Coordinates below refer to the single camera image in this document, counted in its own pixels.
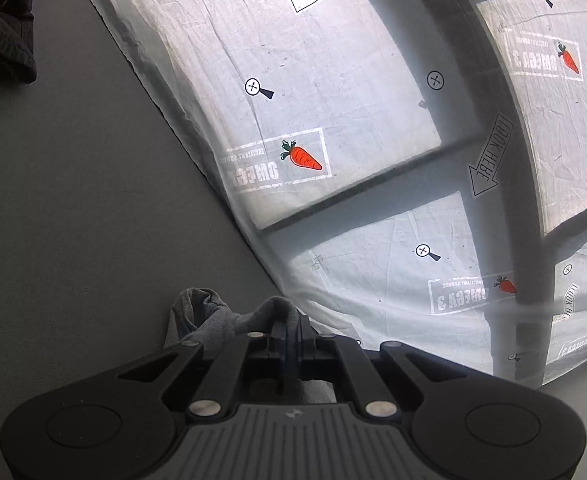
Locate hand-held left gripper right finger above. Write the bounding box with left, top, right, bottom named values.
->
left=292, top=314, right=465, bottom=419

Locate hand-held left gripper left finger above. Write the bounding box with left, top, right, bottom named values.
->
left=117, top=316, right=291, bottom=419

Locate grey zip hoodie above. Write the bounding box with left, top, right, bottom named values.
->
left=166, top=287, right=339, bottom=406

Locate white printed curtain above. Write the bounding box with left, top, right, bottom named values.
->
left=66, top=0, right=587, bottom=390

